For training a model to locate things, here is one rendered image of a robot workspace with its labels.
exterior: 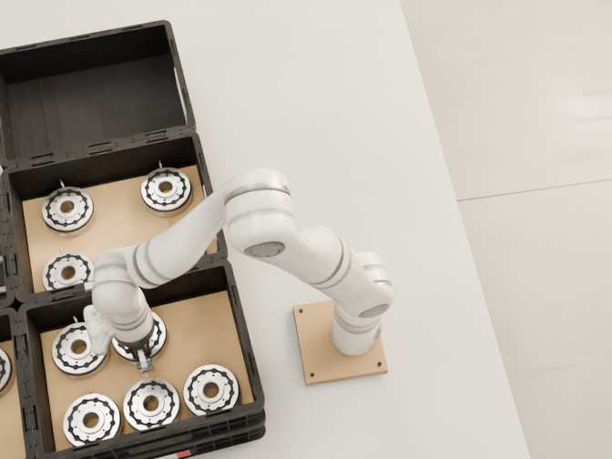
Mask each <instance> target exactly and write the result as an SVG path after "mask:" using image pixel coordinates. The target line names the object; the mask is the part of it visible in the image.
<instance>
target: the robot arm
mask: <svg viewBox="0 0 612 459"><path fill-rule="evenodd" d="M226 223H227V228H228V235H229V241H230V243H231V245H232V247H233V248H234V249H235V250H236V251H238V252H239V253H241V254H243V255H245V256H247V257H250V258H253V259H254V260H259V261H262V262H265V263H268V264H270V265H272V266H275V267H277V268H279V269H281V270H284V271H286V272H288V273H289V274H291V275H293V276H294V277H296V278H297V279H299V280H300V281H302V282H304V283H306V284H308V285H309V286H311V287H313V288H314V289H317V290H318V291H320V292H322V293H323V294H325V295H326V296H328V297H330V298H331V299H333V300H334V302H335V304H334V311H333V318H332V325H331V341H332V343H333V345H334V346H335V348H336V349H337V350H338V351H339V352H341V353H343V354H346V355H349V356H358V355H362V354H364V353H366V352H368V351H369V350H370V349H371V348H372V346H373V345H374V344H377V343H378V341H379V339H380V335H381V332H382V328H383V326H382V324H381V321H380V319H381V316H382V314H383V313H385V312H386V311H388V310H389V309H390V308H391V306H392V305H393V301H394V291H393V286H392V283H391V280H390V278H389V275H388V272H387V270H386V268H385V265H384V262H383V259H382V257H381V256H380V255H378V254H377V253H375V252H372V251H359V252H355V253H354V251H353V249H352V248H351V246H350V245H349V244H348V243H347V242H346V241H345V240H344V239H343V238H342V237H340V236H339V235H338V234H337V233H335V232H334V231H333V230H331V229H329V228H326V227H324V226H322V225H308V226H304V227H302V228H299V229H297V228H296V224H295V218H294V212H293V206H292V200H291V191H290V186H289V183H288V180H287V179H286V177H285V176H284V175H283V174H282V173H280V172H279V171H277V170H274V169H268V168H257V169H252V170H248V171H245V172H243V173H240V174H239V175H237V176H235V177H234V178H231V179H230V180H228V181H227V182H226V183H224V184H223V185H222V186H220V187H219V188H218V189H217V190H215V191H214V192H213V193H212V194H211V195H209V196H208V197H207V198H206V199H204V200H203V201H202V202H200V203H199V204H198V206H197V207H196V208H194V209H193V210H192V211H191V212H190V213H188V214H187V215H186V216H185V217H184V218H182V219H181V220H180V221H178V222H177V223H176V224H174V225H173V226H171V227H170V228H168V229H166V230H164V231H162V232H161V233H159V234H158V235H156V236H154V237H152V238H150V239H148V240H146V241H144V242H142V243H140V244H138V245H133V246H127V247H122V248H112V249H107V250H103V251H102V252H101V253H100V254H99V255H98V256H97V258H96V260H95V263H94V271H93V289H92V302H93V305H88V306H86V307H85V309H84V319H85V323H86V327H87V333H88V338H89V341H90V345H91V348H92V350H93V352H94V354H95V355H96V356H103V355H105V354H107V352H108V350H109V347H110V343H111V342H112V340H113V339H114V338H115V340H116V341H117V342H118V343H119V344H120V345H122V346H124V347H127V348H128V349H129V350H131V353H132V356H133V359H134V360H137V369H138V371H139V372H140V374H142V373H145V372H150V371H154V369H153V368H154V366H153V365H152V362H151V361H152V359H151V358H150V356H149V355H150V354H151V350H150V346H149V340H150V339H151V337H152V336H153V333H154V330H155V323H154V320H153V316H152V313H151V310H150V308H149V306H148V304H147V303H146V299H145V297H144V294H143V292H142V290H141V289H140V288H139V287H138V286H140V287H142V288H145V289H152V288H156V287H157V286H160V285H162V284H164V283H166V282H168V281H171V280H173V279H175V278H177V277H178V276H180V275H182V274H184V273H186V272H187V271H188V270H190V269H191V268H192V267H193V266H194V265H195V264H196V263H197V262H198V260H199V259H200V257H201V256H202V255H203V253H204V252H205V250H206V249H207V247H208V246H209V244H210V243H211V242H212V240H213V239H214V238H215V236H216V235H217V233H218V232H219V231H220V230H221V229H222V227H223V226H224V225H225V224H226ZM146 345H147V348H146ZM145 356H147V357H145Z"/></svg>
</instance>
